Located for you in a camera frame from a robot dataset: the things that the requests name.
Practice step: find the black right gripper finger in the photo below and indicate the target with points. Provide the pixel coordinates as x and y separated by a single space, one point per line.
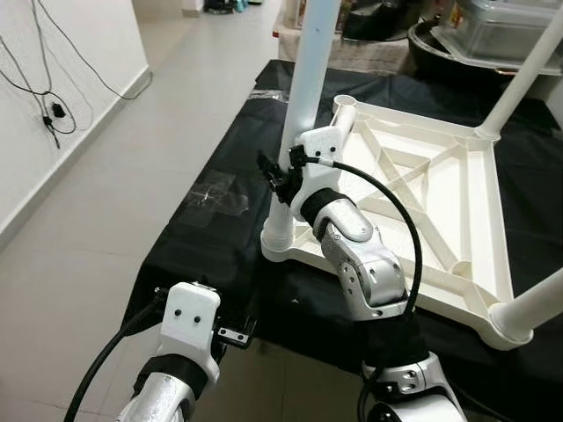
268 165

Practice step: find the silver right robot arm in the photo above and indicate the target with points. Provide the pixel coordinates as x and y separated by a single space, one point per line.
365 264

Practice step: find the white plastic children table top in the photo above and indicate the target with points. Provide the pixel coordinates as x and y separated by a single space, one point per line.
466 220

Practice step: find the clear tape patch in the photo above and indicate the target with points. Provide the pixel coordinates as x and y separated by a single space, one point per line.
215 195

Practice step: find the clear tape strip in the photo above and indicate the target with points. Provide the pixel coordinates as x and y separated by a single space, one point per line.
270 93

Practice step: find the black tablecloth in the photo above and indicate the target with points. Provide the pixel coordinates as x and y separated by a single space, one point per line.
193 264

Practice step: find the beige patterned cloth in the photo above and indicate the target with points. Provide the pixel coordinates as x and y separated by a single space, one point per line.
369 57

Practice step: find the black floor gadget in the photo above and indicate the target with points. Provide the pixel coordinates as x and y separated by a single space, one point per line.
226 5

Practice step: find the black round pan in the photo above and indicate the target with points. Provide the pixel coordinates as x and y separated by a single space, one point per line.
431 61

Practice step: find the black power adapter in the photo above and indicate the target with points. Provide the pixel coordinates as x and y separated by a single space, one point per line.
58 111

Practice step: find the clear plastic storage box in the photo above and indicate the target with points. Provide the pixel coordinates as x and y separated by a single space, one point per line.
493 31

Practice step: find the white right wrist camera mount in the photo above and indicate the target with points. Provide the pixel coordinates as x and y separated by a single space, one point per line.
321 154

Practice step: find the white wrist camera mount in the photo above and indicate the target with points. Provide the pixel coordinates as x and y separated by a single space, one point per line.
321 154
189 321

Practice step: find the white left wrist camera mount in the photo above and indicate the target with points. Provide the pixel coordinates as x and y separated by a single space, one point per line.
189 321

